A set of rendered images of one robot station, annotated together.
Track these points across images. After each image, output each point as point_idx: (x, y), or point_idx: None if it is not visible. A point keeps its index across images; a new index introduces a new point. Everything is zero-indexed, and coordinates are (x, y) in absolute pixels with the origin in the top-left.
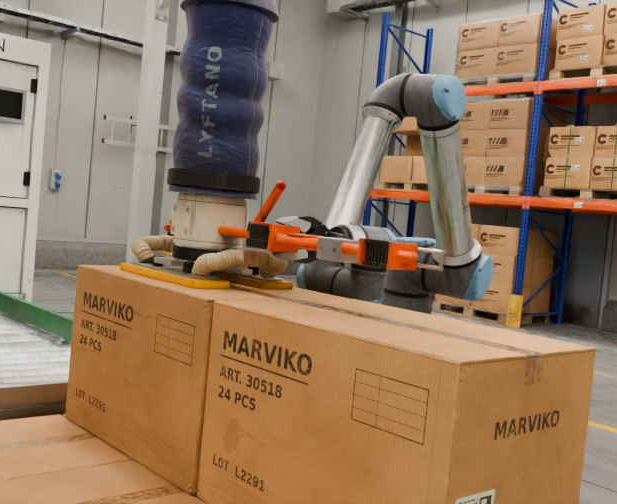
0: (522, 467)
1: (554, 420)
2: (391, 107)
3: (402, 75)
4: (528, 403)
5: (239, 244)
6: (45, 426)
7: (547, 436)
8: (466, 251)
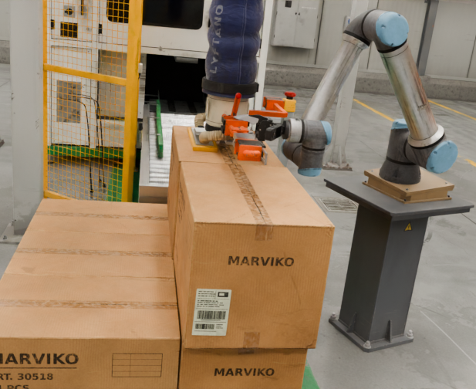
0: (257, 283)
1: (288, 262)
2: (356, 35)
3: (366, 11)
4: (260, 250)
5: None
6: (152, 209)
7: (281, 270)
8: (426, 137)
